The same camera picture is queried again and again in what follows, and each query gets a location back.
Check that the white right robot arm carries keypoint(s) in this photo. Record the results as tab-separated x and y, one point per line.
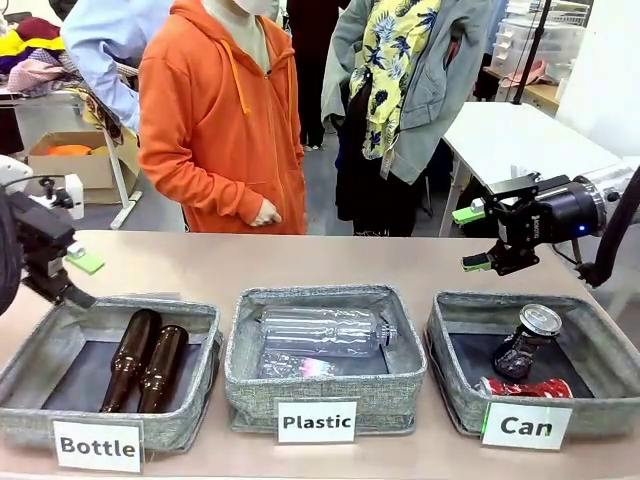
617	182

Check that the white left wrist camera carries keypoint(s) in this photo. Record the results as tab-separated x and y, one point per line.
70	192

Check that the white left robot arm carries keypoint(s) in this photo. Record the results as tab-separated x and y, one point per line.
12	172

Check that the pile of colourful clothes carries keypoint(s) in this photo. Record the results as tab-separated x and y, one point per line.
35	55

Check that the brown glass bottle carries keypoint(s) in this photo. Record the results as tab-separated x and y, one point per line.
165	365
132	350

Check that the crushed red can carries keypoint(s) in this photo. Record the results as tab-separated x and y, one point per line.
530	388

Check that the person in orange hoodie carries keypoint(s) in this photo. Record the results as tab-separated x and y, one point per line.
215	110

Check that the person in yellow floral shirt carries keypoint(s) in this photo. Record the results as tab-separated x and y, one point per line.
400	75

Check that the clear plastic storage drawers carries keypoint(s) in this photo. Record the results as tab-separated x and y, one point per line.
555	40

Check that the white Can label sign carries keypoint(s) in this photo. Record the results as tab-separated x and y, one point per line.
526	426

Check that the grey fabric basket labelled Bottle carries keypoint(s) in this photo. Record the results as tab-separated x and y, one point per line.
125	422

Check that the orange cloth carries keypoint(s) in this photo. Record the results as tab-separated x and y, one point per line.
67	149

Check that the brown cardboard box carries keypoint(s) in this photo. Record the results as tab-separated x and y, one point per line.
95	172

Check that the white face mask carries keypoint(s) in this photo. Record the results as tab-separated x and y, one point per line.
252	5

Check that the crushed black can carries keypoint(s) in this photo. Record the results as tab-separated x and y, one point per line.
520	350

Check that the large clear plastic bottle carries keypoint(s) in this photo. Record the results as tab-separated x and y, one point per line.
325	330

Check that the large white table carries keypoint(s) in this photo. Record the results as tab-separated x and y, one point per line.
520	145

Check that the black stand pole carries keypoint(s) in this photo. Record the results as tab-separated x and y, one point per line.
534	50

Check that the orange-sleeved right forearm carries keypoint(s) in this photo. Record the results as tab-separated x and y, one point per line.
200	190

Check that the person in light blue shirt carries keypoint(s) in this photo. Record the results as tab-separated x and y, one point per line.
105	45

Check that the white Plastic label sign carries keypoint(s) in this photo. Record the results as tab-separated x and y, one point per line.
317	421

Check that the grey fabric basket labelled Can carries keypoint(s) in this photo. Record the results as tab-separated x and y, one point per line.
450	370

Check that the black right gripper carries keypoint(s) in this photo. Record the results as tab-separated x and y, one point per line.
560	215

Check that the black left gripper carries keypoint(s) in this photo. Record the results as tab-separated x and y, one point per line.
42	235

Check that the white Bottle label sign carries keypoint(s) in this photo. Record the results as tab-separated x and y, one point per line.
97	446

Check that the grey fabric basket labelled Plastic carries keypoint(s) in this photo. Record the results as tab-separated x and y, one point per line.
250	395

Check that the orange-hoodie person's right hand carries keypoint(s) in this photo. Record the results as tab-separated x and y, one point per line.
266	214

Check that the pink cloth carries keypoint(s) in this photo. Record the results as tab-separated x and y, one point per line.
530	75

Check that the person in dark clothes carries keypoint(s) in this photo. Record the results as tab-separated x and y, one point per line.
315	75

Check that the white hanging tag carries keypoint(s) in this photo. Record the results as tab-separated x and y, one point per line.
386	165

